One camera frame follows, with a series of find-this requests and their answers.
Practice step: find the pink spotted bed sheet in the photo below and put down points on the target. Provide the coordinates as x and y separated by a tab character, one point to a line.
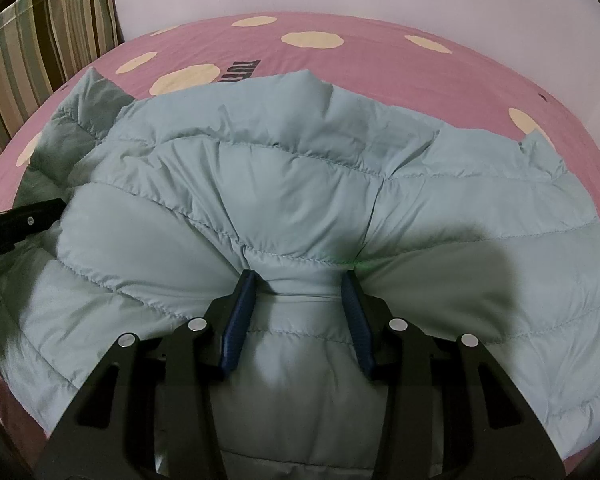
330	50

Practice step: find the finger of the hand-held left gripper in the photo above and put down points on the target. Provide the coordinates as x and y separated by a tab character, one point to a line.
25	220

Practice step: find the striped pillow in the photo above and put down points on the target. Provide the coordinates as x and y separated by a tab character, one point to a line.
30	50

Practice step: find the light green puffer jacket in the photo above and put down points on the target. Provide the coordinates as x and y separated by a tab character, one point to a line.
300	200

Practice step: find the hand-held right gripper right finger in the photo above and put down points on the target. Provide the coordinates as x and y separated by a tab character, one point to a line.
356	315

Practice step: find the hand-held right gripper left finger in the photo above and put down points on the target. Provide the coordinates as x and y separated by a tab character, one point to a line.
237	317

